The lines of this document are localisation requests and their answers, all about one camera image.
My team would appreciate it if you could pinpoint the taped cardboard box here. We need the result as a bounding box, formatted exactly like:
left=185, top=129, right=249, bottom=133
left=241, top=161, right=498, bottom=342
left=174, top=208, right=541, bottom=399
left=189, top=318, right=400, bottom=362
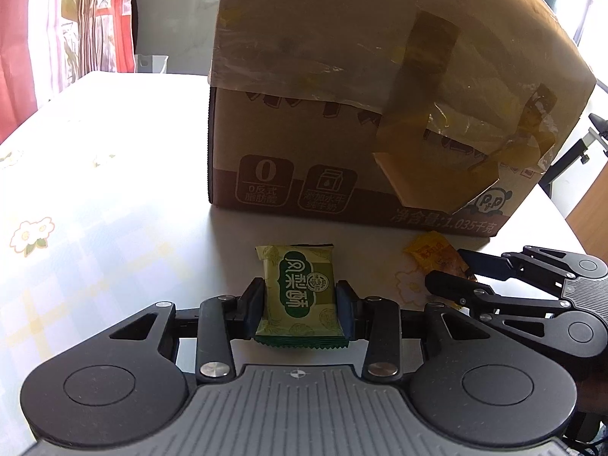
left=207, top=0, right=597, bottom=238

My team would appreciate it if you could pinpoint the red printed curtain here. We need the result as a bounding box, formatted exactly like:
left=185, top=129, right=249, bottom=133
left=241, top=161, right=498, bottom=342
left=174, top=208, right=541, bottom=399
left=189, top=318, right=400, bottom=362
left=0, top=0, right=138, bottom=146

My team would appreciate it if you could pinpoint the orange snack packet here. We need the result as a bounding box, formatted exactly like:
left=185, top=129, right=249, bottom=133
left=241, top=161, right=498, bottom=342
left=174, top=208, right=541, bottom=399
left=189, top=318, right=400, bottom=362
left=403, top=230, right=478, bottom=280

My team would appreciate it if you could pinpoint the black exercise bike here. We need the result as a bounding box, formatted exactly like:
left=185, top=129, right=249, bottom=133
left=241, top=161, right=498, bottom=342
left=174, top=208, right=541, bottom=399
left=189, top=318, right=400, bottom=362
left=541, top=113, right=608, bottom=200

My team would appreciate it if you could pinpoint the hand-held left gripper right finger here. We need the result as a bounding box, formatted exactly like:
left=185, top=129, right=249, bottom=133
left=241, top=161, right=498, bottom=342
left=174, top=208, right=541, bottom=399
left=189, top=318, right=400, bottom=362
left=335, top=280, right=483, bottom=382

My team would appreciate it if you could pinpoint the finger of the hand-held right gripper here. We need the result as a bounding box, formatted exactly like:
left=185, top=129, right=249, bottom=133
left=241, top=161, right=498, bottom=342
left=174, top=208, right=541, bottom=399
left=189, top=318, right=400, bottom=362
left=424, top=270, right=572, bottom=344
left=457, top=245, right=587, bottom=291

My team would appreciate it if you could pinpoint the green snack packet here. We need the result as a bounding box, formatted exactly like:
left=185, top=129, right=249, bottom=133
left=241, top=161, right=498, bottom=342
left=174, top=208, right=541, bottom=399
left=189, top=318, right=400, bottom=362
left=253, top=243, right=351, bottom=350

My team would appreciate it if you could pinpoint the white bin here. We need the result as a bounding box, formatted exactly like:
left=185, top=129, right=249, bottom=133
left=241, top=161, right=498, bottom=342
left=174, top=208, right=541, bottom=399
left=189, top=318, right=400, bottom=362
left=134, top=54, right=169, bottom=74

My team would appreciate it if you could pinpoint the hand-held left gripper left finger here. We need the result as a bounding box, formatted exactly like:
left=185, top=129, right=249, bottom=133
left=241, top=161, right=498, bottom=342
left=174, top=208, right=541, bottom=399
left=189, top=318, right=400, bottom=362
left=108, top=278, right=267, bottom=383

